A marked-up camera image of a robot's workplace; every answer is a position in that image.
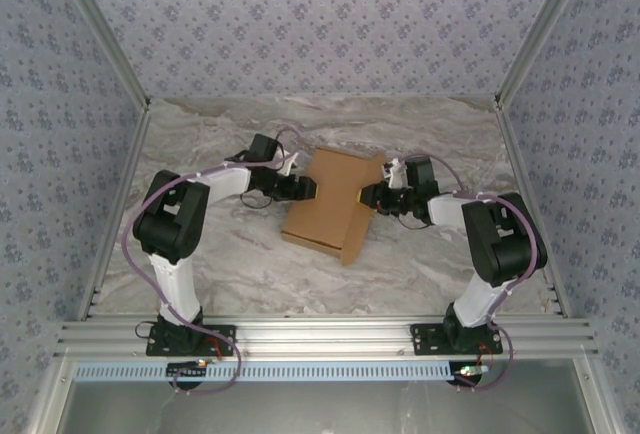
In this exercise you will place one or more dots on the brown cardboard box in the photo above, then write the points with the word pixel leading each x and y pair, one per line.
pixel 330 204

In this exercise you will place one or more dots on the small black controller board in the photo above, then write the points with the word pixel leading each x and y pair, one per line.
pixel 186 370
pixel 467 374

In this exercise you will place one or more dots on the aluminium corner post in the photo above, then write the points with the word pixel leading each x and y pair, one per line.
pixel 541 29
pixel 102 29

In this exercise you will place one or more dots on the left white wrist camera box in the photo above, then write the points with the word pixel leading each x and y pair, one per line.
pixel 290 164

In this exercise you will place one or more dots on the thin aluminium back rail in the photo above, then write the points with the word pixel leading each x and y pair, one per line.
pixel 325 98

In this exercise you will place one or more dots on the wide aluminium mounting rail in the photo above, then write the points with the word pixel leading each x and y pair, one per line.
pixel 325 339

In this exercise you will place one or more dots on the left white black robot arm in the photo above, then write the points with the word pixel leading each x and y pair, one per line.
pixel 170 219

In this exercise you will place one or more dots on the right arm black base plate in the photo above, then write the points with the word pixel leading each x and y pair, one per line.
pixel 425 341

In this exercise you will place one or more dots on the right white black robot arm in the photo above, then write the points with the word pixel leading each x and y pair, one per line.
pixel 505 244

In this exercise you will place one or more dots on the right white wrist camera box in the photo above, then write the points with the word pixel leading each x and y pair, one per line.
pixel 395 174

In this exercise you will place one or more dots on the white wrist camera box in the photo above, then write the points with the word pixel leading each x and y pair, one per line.
pixel 395 174
pixel 290 164

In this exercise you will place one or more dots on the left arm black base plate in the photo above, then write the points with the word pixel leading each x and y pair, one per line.
pixel 152 349

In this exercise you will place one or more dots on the grey metal panel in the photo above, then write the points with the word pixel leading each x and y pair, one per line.
pixel 325 409

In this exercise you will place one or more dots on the aluminium lower frame rail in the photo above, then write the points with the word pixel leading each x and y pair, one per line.
pixel 50 399
pixel 595 399

